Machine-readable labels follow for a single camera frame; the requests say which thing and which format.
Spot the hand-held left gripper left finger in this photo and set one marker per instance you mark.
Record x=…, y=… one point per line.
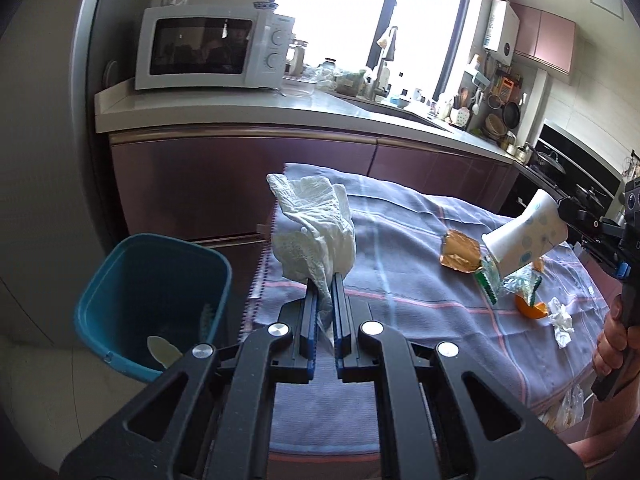
x=313, y=350

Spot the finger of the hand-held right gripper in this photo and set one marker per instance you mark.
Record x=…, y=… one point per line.
x=597, y=257
x=580, y=217

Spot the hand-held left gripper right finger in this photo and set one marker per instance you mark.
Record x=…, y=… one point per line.
x=340, y=355

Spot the dotted white paper cup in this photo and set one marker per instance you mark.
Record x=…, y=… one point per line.
x=525, y=240

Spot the white paper towel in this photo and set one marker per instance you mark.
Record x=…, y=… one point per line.
x=320, y=225

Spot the gold foil wrapper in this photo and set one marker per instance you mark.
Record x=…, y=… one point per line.
x=460, y=255

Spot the blue plastic trash bin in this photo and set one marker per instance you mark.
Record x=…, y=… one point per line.
x=150, y=280

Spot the person's right hand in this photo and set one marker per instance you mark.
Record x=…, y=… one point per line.
x=612, y=350

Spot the black built-in oven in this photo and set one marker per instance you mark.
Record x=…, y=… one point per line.
x=525, y=195

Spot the orange peel piece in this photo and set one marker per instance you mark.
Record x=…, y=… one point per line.
x=531, y=310
x=538, y=265

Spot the pan with glass lid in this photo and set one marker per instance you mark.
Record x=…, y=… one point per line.
x=550, y=164

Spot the crumpled white tissue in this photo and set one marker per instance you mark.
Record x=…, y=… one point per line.
x=562, y=322

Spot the silver green foil wrapper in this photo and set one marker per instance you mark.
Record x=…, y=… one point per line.
x=522, y=282

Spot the white ridged plastic sheet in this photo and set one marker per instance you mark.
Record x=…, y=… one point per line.
x=257, y=280

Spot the grey plaid tablecloth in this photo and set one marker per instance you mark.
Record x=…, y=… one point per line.
x=400, y=270

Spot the green white snack wrapper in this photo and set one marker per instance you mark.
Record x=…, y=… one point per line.
x=487, y=280

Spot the stack of bowls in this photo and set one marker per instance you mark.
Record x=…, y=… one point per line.
x=495, y=126

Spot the pale scrap in bin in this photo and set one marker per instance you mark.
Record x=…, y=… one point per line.
x=162, y=352

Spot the clear plastic bag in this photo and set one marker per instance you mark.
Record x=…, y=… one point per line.
x=567, y=407

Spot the white dotted utensil holder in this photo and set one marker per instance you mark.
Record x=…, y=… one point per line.
x=461, y=118

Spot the purple kitchen base cabinet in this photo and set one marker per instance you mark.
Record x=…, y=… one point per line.
x=225, y=180

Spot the white water heater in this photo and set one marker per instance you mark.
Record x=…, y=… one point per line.
x=498, y=32

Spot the metal kitchen faucet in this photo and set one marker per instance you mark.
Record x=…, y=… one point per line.
x=382, y=72

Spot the small beige rag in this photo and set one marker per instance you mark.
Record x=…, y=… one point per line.
x=386, y=39

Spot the clear glass dish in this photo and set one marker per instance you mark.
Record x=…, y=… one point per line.
x=300, y=86

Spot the bag of green vegetables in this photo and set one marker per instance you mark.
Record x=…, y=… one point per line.
x=351, y=81

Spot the kitchen window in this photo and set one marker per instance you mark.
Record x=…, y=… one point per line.
x=350, y=20

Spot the white microwave oven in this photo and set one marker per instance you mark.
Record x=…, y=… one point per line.
x=200, y=45

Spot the grey refrigerator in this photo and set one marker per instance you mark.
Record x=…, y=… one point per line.
x=45, y=160

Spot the blue patterned bowl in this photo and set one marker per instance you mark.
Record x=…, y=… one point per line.
x=265, y=6

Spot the pink wall cabinet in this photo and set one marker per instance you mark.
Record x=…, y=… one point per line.
x=545, y=37

